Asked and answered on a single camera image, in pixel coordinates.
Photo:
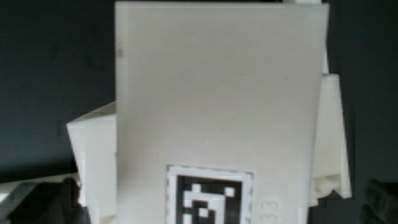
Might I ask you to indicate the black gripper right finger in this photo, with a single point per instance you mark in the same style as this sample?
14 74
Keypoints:
379 210

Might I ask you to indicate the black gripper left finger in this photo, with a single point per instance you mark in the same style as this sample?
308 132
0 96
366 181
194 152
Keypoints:
43 203

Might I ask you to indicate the white cabinet top box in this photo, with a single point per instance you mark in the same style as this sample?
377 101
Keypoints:
215 148

